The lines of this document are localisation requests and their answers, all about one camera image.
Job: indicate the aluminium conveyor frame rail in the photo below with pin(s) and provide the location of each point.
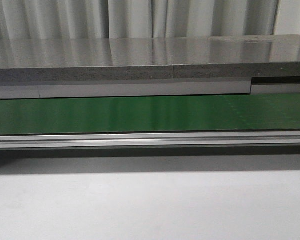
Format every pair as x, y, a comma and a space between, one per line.
168, 139

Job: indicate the grey stone counter slab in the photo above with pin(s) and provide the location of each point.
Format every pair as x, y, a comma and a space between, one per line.
33, 61

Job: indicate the green conveyor belt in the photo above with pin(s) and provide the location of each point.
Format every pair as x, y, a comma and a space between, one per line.
187, 113

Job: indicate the white pleated curtain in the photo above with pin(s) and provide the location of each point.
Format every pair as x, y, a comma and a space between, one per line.
117, 19

